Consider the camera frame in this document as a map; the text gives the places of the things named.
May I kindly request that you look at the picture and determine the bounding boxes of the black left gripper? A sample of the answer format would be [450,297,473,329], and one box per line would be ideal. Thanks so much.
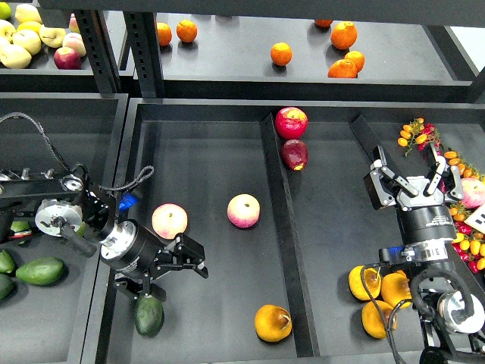
[100,219,208,302]

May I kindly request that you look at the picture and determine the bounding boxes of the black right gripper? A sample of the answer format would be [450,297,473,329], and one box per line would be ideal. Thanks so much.
[364,143,464,245]

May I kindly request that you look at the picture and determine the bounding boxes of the dark green avocado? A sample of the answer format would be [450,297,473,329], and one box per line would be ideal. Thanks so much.
[134,296,164,337]

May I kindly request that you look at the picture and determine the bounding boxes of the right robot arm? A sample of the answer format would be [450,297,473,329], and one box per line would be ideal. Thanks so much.
[364,144,484,363]

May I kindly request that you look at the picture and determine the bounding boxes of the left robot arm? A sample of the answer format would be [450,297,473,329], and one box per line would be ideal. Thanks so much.
[1,112,208,301]

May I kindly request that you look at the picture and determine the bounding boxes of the yellow pear left pile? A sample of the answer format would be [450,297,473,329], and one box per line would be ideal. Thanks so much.
[348,265,382,301]

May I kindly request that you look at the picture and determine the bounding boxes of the yellow pear pile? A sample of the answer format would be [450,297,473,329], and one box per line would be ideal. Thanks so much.
[348,265,382,301]
[380,271,411,308]

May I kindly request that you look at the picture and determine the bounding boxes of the yellow pear middle pile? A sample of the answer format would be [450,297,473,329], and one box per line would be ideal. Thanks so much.
[380,271,411,308]

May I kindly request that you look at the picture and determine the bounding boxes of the green avocado long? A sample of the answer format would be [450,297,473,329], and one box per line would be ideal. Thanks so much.
[15,256,65,286]

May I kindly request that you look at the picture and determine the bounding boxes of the yellow pear bottom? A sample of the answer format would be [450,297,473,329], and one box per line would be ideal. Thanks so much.
[361,300,393,339]

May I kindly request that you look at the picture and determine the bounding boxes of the green avocado upper left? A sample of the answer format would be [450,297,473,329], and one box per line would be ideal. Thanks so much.
[9,221,32,244]

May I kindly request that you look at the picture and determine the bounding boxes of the green avocado at edge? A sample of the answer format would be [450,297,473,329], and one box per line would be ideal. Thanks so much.
[0,250,16,275]

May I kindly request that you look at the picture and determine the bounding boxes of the green avocado lower edge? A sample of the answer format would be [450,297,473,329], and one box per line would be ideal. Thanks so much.
[0,274,16,300]

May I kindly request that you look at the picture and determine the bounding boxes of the pink apple left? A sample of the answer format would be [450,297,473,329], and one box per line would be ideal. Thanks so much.
[152,203,188,240]

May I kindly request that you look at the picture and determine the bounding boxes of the pink apple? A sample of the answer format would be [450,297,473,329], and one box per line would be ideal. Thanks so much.
[152,203,188,240]
[461,177,484,209]
[227,193,261,228]

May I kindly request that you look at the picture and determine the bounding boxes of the cherry tomato bunch upper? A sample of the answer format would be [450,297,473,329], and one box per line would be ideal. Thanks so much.
[397,118,441,156]

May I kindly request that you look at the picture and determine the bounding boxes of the cherry tomato bunch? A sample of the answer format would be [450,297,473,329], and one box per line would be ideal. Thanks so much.
[449,202,484,274]
[397,118,441,156]

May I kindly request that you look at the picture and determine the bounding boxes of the pink apple far right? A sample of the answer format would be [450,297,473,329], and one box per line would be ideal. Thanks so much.
[461,177,484,209]

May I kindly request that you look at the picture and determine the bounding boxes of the white label card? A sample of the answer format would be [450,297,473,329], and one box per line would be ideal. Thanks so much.
[465,205,485,234]

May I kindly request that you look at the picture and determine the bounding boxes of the cherry tomato bunch lower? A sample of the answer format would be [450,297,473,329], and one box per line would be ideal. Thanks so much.
[449,202,484,274]

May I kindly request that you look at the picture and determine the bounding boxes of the black left tray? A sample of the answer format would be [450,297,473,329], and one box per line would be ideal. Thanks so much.
[1,93,127,363]

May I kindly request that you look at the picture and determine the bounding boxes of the black tray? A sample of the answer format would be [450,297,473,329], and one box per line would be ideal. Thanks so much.
[1,93,127,363]
[96,99,484,363]

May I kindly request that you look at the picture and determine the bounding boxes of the dark red apple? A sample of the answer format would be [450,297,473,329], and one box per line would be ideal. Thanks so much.
[281,140,308,171]

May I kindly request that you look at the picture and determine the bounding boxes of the orange front right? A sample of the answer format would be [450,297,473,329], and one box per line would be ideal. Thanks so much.
[327,59,358,78]

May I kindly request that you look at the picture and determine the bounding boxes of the black middle tray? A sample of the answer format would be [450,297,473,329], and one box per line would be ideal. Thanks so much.
[96,99,484,363]

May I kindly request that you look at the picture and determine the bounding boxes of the bright red apple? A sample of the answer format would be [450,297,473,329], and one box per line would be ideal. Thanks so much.
[274,107,308,140]

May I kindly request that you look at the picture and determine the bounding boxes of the orange behind front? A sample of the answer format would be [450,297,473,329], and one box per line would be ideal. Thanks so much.
[344,51,365,73]

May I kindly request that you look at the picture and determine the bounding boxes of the large orange right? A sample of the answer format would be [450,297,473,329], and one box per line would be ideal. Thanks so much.
[330,20,358,50]

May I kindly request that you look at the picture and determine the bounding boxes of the orange under top shelf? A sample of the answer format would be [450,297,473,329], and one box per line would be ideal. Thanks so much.
[314,19,333,28]

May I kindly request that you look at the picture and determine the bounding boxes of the orange centre shelf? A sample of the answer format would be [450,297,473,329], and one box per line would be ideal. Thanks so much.
[270,42,293,67]

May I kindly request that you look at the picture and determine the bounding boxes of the red apple on shelf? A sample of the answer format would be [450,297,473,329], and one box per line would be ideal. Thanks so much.
[54,47,82,70]

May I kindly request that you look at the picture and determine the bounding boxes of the orange upper left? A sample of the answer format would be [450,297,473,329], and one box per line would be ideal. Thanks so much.
[176,20,198,43]

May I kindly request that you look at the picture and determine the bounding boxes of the black shelf upright posts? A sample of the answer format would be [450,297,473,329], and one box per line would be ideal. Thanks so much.
[74,9,167,100]

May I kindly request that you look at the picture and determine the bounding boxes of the pale peach on shelf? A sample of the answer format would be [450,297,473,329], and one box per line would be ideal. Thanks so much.
[62,33,86,58]

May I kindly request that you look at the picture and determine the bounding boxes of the yellow apple with stem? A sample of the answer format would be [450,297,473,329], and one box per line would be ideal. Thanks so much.
[39,25,66,49]

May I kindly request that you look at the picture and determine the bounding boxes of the yellow apple front left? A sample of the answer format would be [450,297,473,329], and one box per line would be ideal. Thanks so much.
[1,44,32,69]

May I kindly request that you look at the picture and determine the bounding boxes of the yellow apple middle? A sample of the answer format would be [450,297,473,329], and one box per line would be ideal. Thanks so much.
[12,30,42,55]

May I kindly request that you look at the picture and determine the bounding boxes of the green lime corner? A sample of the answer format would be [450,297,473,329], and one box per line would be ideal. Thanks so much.
[0,2,11,20]

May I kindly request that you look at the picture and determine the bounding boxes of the orange cherry tomato string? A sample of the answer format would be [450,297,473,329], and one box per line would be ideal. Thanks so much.
[443,148,483,181]

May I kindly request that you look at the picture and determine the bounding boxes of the orange cut by post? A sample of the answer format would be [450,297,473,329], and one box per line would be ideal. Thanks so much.
[156,22,172,47]

